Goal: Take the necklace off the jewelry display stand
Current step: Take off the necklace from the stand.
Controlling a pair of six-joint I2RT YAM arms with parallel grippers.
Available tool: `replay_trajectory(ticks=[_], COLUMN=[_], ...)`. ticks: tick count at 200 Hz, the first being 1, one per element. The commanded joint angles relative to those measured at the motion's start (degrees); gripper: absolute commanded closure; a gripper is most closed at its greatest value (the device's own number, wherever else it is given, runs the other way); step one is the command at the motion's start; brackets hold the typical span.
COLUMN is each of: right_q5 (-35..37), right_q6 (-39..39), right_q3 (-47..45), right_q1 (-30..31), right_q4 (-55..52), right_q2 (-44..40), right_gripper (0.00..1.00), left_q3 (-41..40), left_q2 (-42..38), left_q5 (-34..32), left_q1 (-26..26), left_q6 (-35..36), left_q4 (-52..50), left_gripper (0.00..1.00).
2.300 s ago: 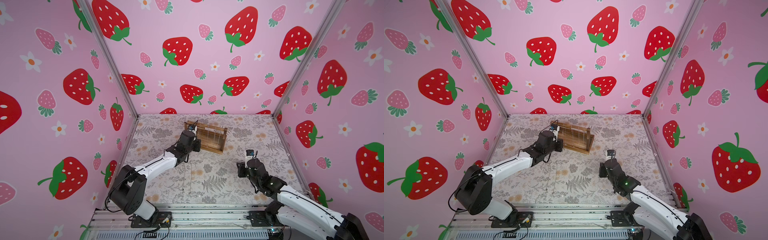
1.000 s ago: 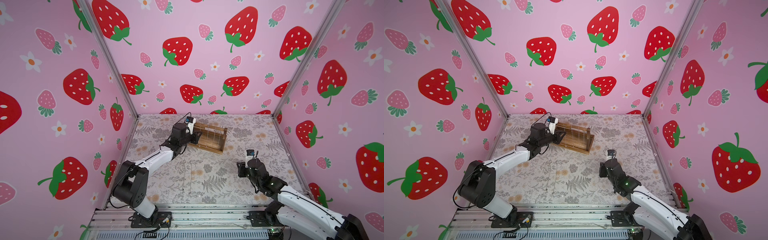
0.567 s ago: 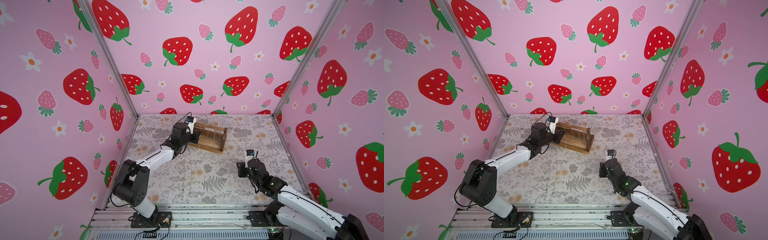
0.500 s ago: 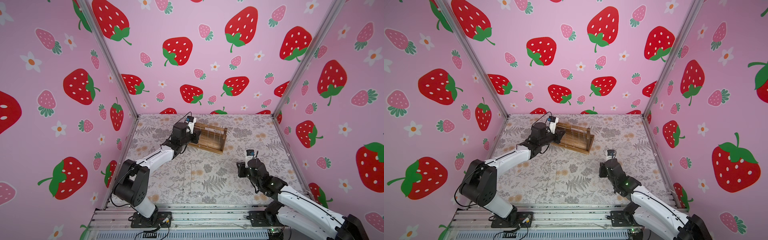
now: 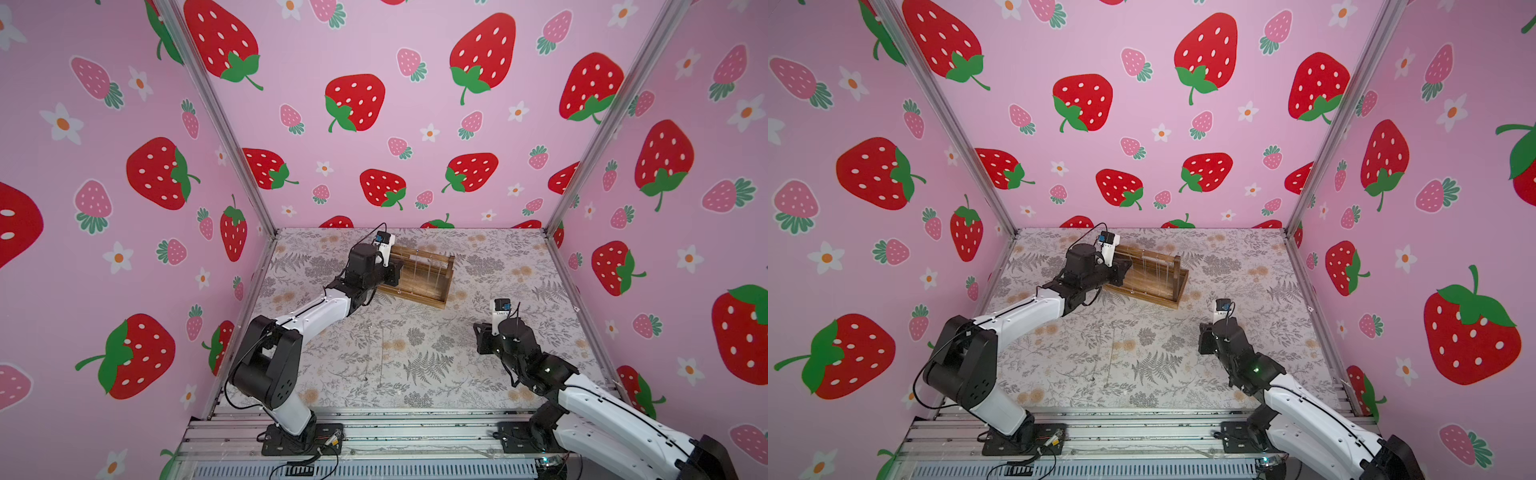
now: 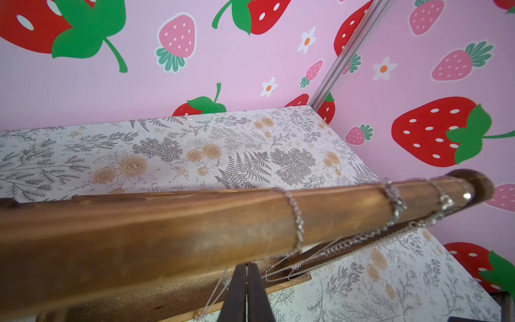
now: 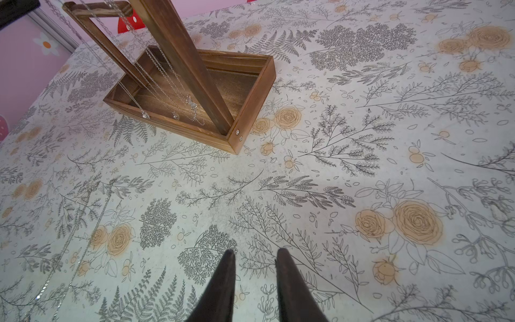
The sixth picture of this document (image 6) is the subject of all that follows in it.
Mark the aluminium corner frame post right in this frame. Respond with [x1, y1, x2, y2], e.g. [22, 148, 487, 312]
[309, 0, 392, 111]

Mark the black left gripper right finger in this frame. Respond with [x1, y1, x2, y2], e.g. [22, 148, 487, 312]
[246, 263, 276, 322]

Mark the wooden jewelry display stand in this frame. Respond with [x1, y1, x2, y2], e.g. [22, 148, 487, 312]
[1, 169, 494, 320]

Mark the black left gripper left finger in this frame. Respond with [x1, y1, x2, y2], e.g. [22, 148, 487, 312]
[217, 264, 247, 322]

